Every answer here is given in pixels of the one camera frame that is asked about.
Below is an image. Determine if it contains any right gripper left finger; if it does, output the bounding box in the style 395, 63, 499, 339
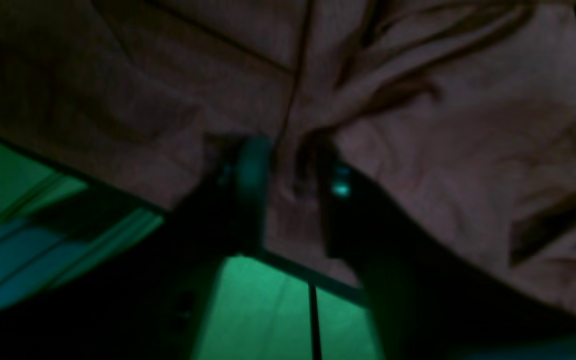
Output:
0, 137, 272, 360

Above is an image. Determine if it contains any red long-sleeve T-shirt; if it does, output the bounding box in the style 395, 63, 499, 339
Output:
0, 0, 576, 315

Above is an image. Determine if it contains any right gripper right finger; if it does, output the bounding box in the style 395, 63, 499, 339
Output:
313, 141, 576, 360

